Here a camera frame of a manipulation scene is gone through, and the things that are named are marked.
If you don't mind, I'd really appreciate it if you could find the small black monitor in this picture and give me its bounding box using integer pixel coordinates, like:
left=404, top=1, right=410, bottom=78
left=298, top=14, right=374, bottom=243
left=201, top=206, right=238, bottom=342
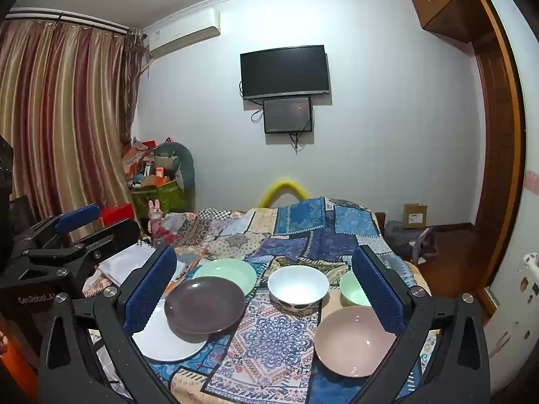
left=263, top=97, right=313, bottom=134

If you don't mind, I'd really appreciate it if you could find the curtain rod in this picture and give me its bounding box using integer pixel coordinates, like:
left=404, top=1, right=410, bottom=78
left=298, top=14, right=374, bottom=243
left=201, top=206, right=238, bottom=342
left=6, top=12, right=131, bottom=32

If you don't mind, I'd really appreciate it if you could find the green plate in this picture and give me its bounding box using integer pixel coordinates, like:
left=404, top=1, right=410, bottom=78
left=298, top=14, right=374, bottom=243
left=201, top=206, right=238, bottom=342
left=193, top=258, right=258, bottom=297

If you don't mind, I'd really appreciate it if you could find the cardboard box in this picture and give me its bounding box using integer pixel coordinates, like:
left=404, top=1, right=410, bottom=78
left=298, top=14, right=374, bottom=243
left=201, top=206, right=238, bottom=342
left=403, top=203, right=427, bottom=229

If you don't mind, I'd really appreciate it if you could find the white air conditioner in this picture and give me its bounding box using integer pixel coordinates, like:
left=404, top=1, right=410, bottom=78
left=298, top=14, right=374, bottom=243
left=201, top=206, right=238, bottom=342
left=143, top=10, right=221, bottom=60

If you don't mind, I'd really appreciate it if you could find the grey plastic stool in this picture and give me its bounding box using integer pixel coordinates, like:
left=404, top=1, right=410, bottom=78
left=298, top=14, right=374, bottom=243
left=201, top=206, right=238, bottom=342
left=385, top=220, right=439, bottom=266

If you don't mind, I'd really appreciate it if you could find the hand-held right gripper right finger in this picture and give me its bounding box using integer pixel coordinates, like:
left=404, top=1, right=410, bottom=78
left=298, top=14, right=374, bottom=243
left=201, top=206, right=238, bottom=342
left=351, top=244, right=491, bottom=404

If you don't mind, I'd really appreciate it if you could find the white bowl with dark spots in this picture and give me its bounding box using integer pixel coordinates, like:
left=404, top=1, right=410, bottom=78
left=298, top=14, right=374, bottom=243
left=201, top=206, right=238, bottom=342
left=267, top=265, right=330, bottom=308

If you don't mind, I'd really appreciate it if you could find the pink bowl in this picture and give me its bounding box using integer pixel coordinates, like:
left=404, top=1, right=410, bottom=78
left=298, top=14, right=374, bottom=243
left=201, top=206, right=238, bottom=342
left=315, top=305, right=397, bottom=378

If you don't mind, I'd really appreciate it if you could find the brown plate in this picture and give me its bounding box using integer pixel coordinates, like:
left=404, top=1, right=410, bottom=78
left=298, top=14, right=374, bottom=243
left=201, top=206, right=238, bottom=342
left=164, top=276, right=246, bottom=336

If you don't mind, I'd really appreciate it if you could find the green bowl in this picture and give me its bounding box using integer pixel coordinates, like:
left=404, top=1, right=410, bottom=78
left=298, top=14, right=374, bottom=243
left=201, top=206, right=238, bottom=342
left=339, top=270, right=373, bottom=308

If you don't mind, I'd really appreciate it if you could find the striped curtain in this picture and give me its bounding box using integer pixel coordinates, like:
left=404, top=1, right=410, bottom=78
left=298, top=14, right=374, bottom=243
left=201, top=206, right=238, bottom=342
left=0, top=19, right=146, bottom=228

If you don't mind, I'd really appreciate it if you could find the green box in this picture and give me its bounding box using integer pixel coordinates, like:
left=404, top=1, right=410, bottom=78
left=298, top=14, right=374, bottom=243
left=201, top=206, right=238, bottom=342
left=132, top=180, right=186, bottom=220

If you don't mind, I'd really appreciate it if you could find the red box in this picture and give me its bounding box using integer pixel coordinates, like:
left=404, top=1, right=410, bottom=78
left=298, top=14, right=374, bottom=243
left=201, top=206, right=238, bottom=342
left=101, top=203, right=134, bottom=228

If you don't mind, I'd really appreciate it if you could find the pink bunny toy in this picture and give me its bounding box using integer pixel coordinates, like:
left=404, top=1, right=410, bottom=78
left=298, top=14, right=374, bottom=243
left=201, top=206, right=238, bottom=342
left=147, top=200, right=165, bottom=236

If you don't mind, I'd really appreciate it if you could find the white plate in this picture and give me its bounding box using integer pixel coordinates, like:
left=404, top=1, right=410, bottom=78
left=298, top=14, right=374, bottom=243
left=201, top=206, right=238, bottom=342
left=131, top=299, right=207, bottom=363

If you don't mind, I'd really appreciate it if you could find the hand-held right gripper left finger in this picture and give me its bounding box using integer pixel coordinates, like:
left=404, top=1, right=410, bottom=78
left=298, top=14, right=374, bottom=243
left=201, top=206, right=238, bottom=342
left=39, top=245, right=178, bottom=404

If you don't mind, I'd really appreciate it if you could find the white cloth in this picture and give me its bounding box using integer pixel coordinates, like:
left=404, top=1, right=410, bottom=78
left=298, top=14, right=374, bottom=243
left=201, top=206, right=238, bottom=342
left=97, top=242, right=186, bottom=291

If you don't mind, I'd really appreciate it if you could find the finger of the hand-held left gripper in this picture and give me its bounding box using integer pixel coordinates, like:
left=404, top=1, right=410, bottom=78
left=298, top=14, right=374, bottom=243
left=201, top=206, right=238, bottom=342
left=23, top=219, right=140, bottom=280
left=12, top=203, right=101, bottom=257

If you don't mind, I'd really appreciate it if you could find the patchwork blanket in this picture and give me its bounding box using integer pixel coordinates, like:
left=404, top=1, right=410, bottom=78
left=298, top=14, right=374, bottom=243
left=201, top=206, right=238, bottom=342
left=82, top=196, right=441, bottom=404

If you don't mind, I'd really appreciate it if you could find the wooden wardrobe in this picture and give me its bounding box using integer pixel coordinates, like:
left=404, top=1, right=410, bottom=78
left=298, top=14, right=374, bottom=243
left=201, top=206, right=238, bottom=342
left=409, top=0, right=529, bottom=325

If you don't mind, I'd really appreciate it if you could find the large black television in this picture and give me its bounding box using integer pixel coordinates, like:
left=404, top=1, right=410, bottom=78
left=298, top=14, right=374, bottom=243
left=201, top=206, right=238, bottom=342
left=240, top=45, right=331, bottom=101

